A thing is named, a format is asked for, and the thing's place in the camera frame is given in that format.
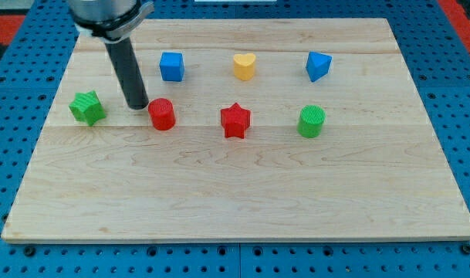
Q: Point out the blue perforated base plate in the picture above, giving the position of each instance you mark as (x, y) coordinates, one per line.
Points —
(36, 40)

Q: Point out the blue cube block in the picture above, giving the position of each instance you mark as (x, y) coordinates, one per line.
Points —
(172, 67)

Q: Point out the green star block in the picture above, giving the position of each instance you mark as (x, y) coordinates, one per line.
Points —
(87, 108)

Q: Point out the blue triangular prism block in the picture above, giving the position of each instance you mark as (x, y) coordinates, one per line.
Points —
(317, 65)

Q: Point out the red cylinder block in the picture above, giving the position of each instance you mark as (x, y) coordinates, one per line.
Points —
(161, 112)

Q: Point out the green cylinder block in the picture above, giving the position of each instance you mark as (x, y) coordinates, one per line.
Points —
(311, 120)

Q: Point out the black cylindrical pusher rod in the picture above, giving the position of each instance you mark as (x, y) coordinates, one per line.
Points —
(124, 61)

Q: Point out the light wooden board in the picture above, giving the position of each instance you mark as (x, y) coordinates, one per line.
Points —
(376, 172)

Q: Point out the yellow heart block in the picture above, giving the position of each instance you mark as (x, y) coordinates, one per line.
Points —
(244, 66)

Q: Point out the red star block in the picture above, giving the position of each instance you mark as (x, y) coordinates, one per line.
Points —
(235, 120)

